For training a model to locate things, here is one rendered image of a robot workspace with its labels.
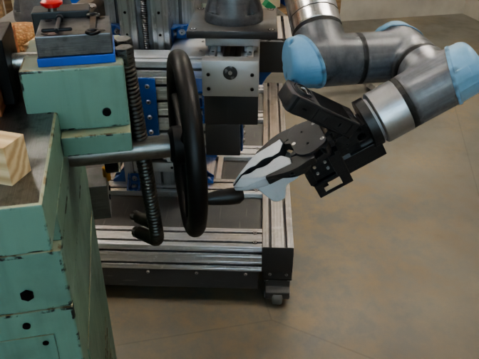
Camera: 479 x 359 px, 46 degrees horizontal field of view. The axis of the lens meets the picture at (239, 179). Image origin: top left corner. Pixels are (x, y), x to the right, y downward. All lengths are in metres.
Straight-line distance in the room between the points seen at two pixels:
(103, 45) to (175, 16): 0.90
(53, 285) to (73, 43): 0.31
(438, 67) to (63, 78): 0.49
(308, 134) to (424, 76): 0.17
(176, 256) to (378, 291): 0.65
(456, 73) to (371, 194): 1.57
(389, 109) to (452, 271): 1.29
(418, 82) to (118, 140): 0.41
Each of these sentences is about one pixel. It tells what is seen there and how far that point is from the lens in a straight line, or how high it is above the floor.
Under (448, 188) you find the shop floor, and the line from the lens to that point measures 2.45.
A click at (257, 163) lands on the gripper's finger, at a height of 0.83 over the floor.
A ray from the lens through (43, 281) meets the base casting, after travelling 0.73.
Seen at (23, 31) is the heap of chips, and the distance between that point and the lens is 1.08.
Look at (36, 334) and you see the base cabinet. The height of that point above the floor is 0.67.
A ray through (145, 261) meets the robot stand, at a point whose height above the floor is 0.17.
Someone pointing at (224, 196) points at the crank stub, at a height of 0.78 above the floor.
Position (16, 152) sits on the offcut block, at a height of 0.93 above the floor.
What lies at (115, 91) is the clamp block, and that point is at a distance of 0.79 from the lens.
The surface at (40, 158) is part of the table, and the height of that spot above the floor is 0.90.
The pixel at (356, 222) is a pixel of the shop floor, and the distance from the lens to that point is 2.14.
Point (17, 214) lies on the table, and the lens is 0.61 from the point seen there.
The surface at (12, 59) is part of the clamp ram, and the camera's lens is 0.85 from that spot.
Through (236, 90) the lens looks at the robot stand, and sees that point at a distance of 1.37.
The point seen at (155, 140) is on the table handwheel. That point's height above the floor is 0.83.
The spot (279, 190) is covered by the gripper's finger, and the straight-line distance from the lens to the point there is 0.79.
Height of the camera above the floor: 1.22
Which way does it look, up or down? 31 degrees down
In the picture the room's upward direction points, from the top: straight up
